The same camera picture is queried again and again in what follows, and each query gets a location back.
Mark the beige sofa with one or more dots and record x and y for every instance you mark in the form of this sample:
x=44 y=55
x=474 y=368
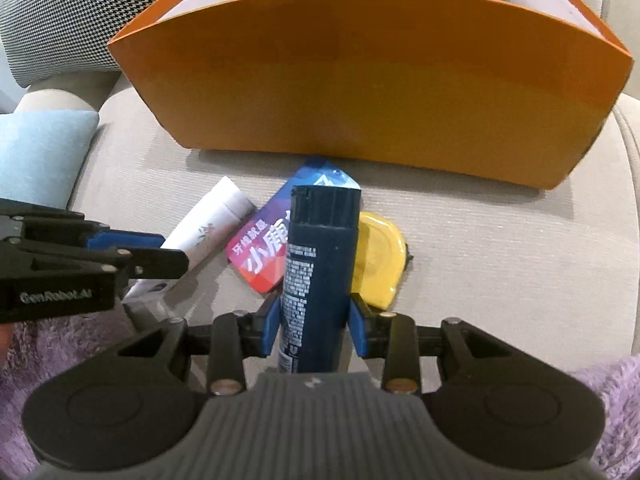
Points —
x=500 y=260

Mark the light blue pillow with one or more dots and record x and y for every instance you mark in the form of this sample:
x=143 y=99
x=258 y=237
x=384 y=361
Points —
x=40 y=155

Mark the dark blue bottle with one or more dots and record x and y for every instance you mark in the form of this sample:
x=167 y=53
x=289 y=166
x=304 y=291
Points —
x=320 y=270

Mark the orange paper bag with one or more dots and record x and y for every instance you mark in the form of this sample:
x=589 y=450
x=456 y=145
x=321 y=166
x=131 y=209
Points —
x=350 y=85

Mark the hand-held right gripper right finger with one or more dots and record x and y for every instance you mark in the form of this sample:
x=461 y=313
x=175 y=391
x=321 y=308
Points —
x=357 y=326

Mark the white tube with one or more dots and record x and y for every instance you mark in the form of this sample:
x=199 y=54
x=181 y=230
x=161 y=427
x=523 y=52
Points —
x=210 y=225

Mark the yellow tape measure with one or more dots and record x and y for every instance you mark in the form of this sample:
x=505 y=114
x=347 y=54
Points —
x=375 y=255

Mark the purple fluffy blanket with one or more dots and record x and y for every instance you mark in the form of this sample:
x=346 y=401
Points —
x=50 y=355

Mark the colourful toothpaste box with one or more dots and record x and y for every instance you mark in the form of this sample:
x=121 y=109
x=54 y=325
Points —
x=260 y=250

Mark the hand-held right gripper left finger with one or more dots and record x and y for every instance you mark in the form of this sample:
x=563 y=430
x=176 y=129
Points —
x=270 y=325

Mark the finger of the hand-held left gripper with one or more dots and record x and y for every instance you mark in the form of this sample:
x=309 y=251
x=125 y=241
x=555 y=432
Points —
x=125 y=240
x=160 y=264

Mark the houndstooth pillow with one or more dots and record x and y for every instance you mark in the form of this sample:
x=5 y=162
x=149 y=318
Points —
x=65 y=25

